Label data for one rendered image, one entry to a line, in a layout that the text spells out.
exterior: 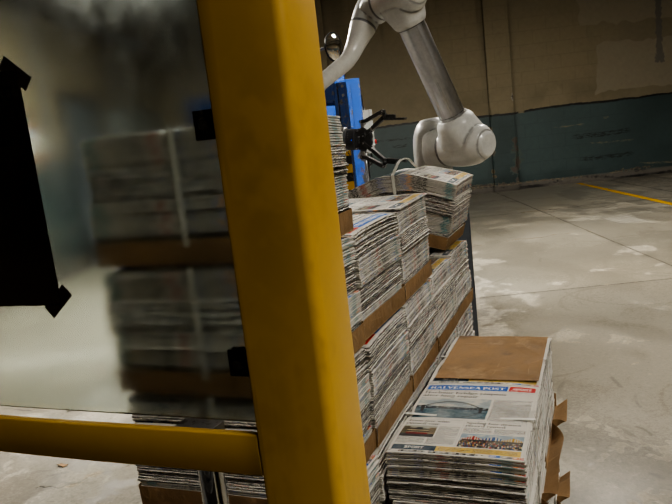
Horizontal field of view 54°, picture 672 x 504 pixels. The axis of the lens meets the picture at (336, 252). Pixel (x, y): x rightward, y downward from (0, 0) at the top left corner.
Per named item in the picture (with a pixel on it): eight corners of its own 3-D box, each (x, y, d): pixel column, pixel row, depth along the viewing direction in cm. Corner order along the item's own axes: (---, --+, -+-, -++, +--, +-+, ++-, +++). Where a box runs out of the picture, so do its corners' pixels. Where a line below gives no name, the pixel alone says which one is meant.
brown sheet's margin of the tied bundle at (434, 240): (463, 234, 243) (466, 223, 242) (445, 250, 217) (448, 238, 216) (422, 224, 248) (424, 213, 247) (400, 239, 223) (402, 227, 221)
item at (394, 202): (426, 195, 182) (426, 191, 182) (399, 210, 156) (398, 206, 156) (305, 204, 196) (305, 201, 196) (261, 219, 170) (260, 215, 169)
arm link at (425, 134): (436, 169, 288) (431, 118, 284) (465, 168, 273) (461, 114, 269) (407, 173, 280) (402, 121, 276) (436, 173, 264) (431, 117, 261)
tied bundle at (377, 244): (408, 304, 160) (398, 210, 156) (367, 345, 133) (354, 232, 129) (269, 305, 175) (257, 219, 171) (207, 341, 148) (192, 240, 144)
